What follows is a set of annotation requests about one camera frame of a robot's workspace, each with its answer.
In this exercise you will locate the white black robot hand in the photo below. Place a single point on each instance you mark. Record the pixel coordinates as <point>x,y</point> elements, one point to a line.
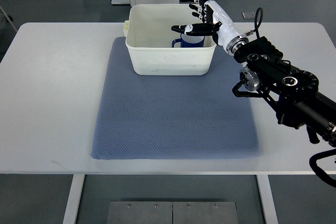
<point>215,22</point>

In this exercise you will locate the blue enamel mug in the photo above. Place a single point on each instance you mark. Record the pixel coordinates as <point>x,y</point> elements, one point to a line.
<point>187,41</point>

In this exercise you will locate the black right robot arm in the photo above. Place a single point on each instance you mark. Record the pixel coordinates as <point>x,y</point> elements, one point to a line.
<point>291,92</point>

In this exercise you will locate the white plastic box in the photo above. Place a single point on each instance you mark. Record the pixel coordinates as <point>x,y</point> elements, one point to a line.
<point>149,41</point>

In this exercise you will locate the grey floor socket plate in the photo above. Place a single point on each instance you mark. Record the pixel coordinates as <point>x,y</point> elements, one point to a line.
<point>248,15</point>

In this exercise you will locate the blue grey textured mat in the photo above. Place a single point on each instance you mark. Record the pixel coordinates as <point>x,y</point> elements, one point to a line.
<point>173,117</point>

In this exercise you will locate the white table right leg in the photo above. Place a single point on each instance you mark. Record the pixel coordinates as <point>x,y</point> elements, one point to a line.
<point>267,200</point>

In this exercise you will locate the white table leg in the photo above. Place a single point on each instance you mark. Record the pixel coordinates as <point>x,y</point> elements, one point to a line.
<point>74,198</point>
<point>267,200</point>

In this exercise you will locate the metal floor plate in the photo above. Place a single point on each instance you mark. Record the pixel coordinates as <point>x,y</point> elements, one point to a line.
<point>172,212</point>

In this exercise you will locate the white table left leg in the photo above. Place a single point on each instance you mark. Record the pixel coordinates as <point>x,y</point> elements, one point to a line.
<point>74,198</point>

